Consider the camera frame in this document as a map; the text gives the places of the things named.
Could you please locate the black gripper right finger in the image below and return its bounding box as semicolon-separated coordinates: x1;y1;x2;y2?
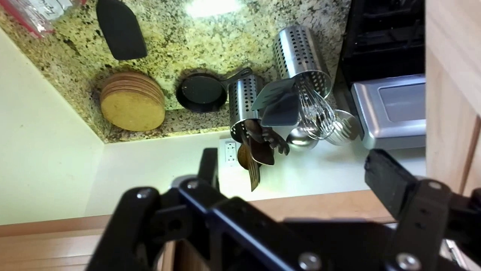
364;149;452;271

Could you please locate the small black round pan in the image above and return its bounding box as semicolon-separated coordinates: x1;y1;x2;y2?
176;73;228;112

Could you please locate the black spatula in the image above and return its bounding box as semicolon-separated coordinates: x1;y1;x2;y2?
97;0;148;60

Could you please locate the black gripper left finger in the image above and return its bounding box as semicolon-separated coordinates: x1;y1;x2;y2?
86;147;220;271

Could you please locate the white wall outlet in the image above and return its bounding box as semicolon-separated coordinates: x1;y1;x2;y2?
220;138;240;167

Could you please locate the wooden spoon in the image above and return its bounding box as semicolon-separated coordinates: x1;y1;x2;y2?
240;120;274;189

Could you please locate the cabinet door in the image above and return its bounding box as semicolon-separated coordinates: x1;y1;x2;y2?
0;188;397;271
426;0;481;195

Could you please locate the metal ladle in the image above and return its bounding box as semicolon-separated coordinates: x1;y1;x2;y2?
288;109;361;147

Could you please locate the granite countertop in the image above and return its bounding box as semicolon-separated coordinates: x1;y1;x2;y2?
0;0;354;143

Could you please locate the perforated steel utensil holder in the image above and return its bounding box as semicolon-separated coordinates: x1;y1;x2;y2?
274;25;333;97

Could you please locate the stack of round wooden coasters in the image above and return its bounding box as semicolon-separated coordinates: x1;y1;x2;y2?
101;70;166;131

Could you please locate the stainless steel stove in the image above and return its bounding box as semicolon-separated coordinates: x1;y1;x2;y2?
340;0;426;149

